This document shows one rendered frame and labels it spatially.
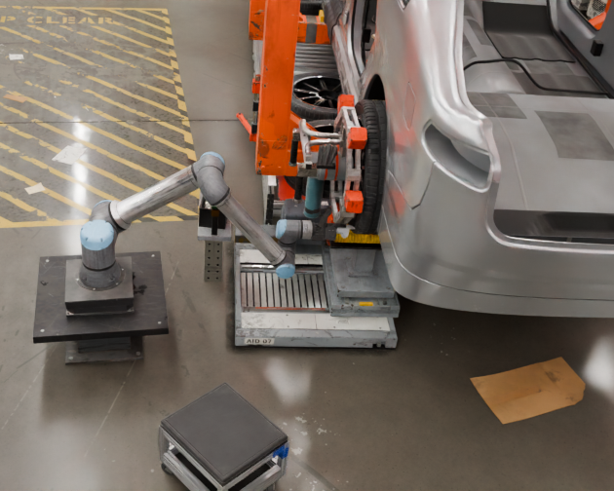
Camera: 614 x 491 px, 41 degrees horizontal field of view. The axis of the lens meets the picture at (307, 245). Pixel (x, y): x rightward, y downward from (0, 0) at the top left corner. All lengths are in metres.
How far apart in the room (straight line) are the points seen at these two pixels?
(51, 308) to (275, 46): 1.67
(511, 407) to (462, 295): 1.01
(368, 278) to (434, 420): 0.85
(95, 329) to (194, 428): 0.77
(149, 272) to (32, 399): 0.82
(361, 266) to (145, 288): 1.14
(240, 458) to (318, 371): 0.97
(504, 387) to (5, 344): 2.48
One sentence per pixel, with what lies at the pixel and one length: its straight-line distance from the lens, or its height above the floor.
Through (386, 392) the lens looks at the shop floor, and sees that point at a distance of 4.04.
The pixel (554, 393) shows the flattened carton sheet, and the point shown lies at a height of 0.01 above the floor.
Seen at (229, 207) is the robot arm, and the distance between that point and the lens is 3.64.
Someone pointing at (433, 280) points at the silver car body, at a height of 0.92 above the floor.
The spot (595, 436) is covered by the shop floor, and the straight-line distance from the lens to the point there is 4.18.
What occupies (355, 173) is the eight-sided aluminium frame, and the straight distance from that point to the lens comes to 3.73.
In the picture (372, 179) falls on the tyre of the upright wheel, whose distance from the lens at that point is 3.71.
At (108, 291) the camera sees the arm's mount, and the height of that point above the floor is 0.39.
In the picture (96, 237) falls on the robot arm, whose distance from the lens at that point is 3.78.
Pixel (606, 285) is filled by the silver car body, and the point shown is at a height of 1.01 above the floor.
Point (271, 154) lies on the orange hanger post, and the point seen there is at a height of 0.66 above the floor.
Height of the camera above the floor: 2.85
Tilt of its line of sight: 36 degrees down
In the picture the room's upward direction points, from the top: 7 degrees clockwise
